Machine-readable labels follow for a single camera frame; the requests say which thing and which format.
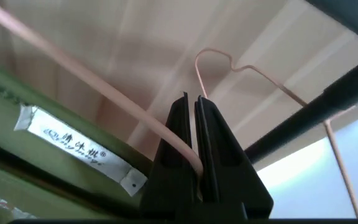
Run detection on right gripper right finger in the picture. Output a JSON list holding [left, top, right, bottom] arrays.
[[194, 95, 275, 218]]

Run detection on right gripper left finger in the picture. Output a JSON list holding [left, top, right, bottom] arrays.
[[140, 91, 201, 218]]

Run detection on pink clothes hanger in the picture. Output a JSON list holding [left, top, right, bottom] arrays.
[[0, 0, 204, 178], [194, 48, 358, 218]]

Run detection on green long-sleeved shirt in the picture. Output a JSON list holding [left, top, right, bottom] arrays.
[[0, 55, 154, 218]]

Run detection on black clothes rack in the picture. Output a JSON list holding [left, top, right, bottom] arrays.
[[244, 0, 358, 164]]

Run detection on beige curtain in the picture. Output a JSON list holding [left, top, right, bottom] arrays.
[[0, 0, 358, 175]]

